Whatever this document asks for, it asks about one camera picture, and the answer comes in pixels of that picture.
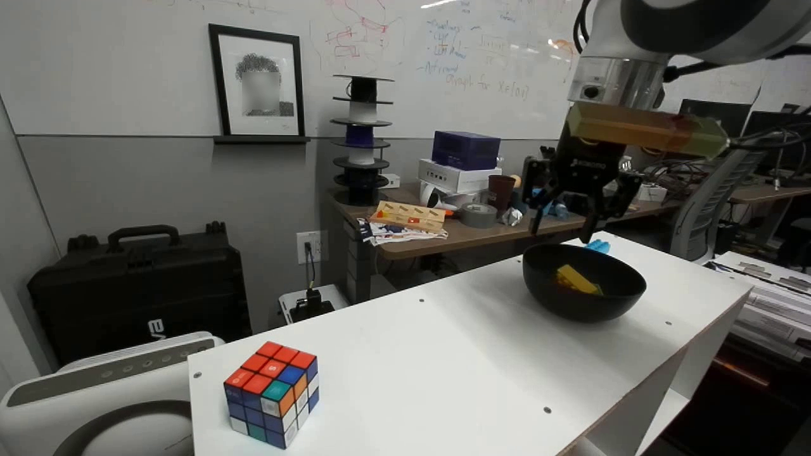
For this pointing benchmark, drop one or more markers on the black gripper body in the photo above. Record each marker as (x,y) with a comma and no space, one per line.
(591,179)

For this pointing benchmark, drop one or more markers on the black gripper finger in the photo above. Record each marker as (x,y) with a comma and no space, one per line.
(541,211)
(597,218)

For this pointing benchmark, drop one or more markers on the blue toy brick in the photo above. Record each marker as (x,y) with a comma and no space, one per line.
(598,247)

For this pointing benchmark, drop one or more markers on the yellow toy brick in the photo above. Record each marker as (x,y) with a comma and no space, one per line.
(579,279)

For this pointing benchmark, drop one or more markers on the black bowl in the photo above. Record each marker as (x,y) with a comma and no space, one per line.
(584,308)

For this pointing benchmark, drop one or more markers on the crinkled silver foil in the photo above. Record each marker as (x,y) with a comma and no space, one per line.
(509,217)

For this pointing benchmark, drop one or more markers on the dark brown mug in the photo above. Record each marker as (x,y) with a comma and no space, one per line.
(504,192)

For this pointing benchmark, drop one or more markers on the wooden desk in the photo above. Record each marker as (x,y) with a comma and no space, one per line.
(776,192)
(456,238)

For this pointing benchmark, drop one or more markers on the white cardboard box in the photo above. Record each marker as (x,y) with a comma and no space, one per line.
(452,179)

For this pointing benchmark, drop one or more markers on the purple box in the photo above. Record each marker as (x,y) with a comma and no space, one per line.
(468,149)

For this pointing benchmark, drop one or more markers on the white tape roll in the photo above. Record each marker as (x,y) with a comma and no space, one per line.
(430,196)

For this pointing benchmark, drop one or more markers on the orange patterned game box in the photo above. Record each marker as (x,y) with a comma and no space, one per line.
(409,217)

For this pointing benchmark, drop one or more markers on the printed magazine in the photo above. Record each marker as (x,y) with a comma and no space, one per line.
(395,237)

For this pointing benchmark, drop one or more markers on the white shelf unit table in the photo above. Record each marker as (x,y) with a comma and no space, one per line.
(439,362)

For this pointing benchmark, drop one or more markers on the white panel stack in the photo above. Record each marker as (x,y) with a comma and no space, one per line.
(768,295)

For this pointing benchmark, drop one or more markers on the stack of filament spools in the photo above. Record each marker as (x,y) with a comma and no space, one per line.
(361,141)

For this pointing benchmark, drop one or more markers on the black power adapter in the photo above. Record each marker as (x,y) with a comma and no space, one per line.
(309,303)

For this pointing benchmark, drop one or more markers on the black framed portrait picture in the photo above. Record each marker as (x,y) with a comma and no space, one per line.
(257,84)

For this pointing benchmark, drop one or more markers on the colourful puzzle cube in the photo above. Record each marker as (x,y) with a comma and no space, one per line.
(269,395)

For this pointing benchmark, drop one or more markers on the black hard carry case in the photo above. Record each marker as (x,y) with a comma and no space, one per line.
(142,291)

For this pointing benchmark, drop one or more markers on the white plastic machine housing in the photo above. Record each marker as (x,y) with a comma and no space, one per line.
(101,370)

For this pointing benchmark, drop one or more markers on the gray duct tape roll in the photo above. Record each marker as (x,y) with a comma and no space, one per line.
(478,217)

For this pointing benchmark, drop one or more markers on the white wall outlet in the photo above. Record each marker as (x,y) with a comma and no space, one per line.
(307,244)

